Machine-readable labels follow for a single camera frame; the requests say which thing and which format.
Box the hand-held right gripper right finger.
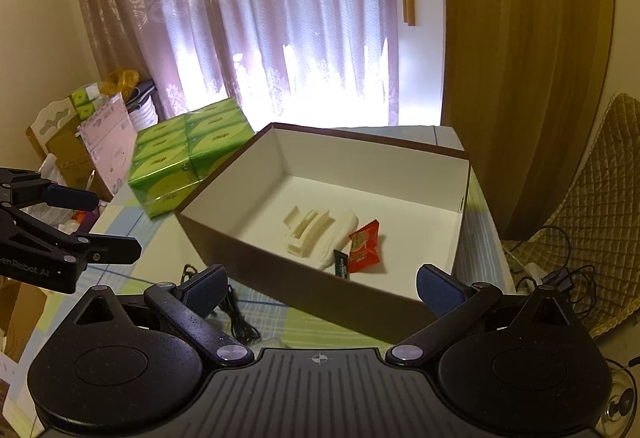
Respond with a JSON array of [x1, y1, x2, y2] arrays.
[[387, 264, 576, 364]]

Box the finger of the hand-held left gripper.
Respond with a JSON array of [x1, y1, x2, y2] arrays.
[[0, 207, 143, 267], [0, 168, 99, 212]]

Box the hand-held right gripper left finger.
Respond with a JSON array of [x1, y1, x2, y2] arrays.
[[75, 264, 253, 364]]

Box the black cable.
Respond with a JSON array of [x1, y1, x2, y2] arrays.
[[180, 263, 262, 345]]

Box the brown cardboard box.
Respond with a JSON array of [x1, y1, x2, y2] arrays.
[[175, 122, 472, 345]]

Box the red snack packet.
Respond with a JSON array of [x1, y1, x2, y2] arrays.
[[347, 220, 384, 274]]

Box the white hair clip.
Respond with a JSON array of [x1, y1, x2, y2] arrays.
[[282, 204, 335, 260]]

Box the pink cardboard box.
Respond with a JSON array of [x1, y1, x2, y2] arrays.
[[76, 93, 140, 193]]

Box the white furniture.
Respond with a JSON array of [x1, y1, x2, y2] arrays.
[[25, 95, 82, 156]]

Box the white power strip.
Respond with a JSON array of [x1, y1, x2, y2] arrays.
[[509, 258, 547, 295]]

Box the green tissue pack bundle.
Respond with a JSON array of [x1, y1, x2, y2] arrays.
[[129, 98, 255, 219]]

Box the yellow plastic bag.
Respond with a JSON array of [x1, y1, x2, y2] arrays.
[[99, 69, 140, 98]]

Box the chair with quilted cover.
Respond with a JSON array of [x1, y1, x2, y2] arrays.
[[501, 93, 640, 339]]

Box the pink lace curtain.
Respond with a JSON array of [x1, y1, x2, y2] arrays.
[[67, 0, 402, 130]]

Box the black power cables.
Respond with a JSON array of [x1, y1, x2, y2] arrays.
[[505, 224, 603, 319]]

